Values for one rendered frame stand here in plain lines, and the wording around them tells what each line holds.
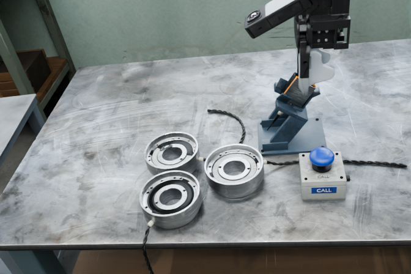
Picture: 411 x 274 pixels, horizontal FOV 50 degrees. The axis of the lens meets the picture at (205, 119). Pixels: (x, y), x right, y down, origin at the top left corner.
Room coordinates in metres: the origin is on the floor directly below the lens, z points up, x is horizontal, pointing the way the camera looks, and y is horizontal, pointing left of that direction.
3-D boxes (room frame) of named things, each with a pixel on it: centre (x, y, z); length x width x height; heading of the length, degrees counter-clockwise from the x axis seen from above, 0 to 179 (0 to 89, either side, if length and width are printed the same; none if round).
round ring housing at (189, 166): (0.65, 0.08, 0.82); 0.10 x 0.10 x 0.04
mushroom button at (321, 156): (0.52, -0.18, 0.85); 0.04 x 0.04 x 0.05
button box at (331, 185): (0.52, -0.18, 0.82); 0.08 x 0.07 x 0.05; 78
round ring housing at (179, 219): (0.54, 0.08, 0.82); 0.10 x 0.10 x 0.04
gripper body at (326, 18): (0.65, -0.21, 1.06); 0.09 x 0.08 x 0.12; 79
